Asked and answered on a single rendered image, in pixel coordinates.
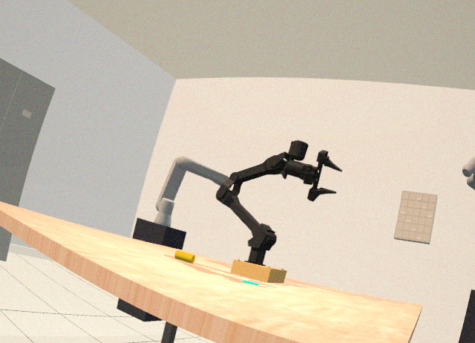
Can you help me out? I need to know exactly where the yellow cylinder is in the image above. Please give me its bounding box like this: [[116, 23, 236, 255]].
[[174, 250, 195, 264]]

